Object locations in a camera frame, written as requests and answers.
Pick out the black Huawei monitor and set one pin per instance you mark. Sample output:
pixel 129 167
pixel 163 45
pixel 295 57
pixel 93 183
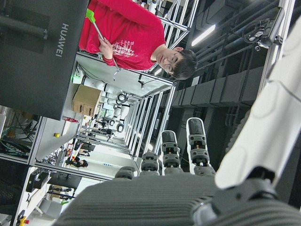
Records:
pixel 61 70

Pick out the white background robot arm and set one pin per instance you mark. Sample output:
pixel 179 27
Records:
pixel 94 83

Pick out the white grey right robot hand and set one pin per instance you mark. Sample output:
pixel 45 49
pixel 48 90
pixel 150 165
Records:
pixel 150 202

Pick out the white ceiling light strip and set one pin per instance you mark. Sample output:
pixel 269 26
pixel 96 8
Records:
pixel 203 35

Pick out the black electronics box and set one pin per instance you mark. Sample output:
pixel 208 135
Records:
pixel 35 181

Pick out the aluminium overhead frame beam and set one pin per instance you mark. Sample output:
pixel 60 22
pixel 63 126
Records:
pixel 288 14

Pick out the black overhead camera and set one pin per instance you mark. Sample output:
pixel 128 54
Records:
pixel 268 33

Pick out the small black monitor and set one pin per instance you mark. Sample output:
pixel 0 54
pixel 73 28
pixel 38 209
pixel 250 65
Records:
pixel 65 180

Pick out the brown cardboard box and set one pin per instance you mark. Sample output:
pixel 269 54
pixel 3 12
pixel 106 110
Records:
pixel 87 99

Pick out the yellow box red stop button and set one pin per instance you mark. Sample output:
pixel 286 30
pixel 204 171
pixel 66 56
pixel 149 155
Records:
pixel 26 221

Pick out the person in red sweater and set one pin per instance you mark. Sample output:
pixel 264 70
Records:
pixel 127 26

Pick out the metal grabber stick green tip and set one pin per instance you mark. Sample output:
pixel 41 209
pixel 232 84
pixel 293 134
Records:
pixel 90 15

